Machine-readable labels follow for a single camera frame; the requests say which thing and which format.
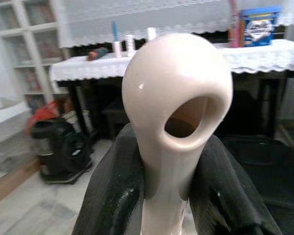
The red plastic bag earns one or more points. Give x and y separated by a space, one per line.
46 110

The black vacuum cleaner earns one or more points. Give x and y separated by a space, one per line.
58 147

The black fabric bag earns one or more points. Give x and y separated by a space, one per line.
272 159

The blue tissue box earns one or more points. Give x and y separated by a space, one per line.
257 29

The white bookshelf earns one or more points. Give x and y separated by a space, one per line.
27 29

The pink slim bottle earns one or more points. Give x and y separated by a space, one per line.
233 29

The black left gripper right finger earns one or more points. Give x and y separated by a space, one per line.
225 195

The white lace tablecloth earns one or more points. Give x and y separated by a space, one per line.
259 56

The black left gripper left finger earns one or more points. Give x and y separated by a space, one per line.
112 183

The black table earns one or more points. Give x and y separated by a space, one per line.
100 98

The white tube with blue stick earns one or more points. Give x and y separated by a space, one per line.
116 47

